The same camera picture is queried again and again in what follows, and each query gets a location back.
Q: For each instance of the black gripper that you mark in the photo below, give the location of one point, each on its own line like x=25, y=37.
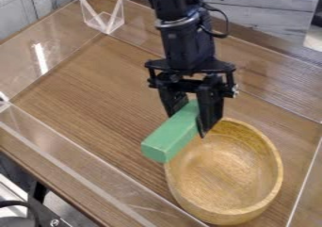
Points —
x=173, y=82

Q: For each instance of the green rectangular block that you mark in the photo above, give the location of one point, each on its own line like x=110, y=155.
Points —
x=167, y=140

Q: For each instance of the brown wooden bowl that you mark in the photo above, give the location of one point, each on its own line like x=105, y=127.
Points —
x=225, y=176

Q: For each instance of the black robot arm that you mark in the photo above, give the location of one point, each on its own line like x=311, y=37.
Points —
x=183, y=22

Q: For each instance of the black metal table leg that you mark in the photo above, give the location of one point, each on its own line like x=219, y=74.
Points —
x=48, y=218

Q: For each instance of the clear acrylic corner bracket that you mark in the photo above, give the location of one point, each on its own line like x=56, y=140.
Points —
x=104, y=22

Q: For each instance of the clear acrylic front wall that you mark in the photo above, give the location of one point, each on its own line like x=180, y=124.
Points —
x=76, y=140

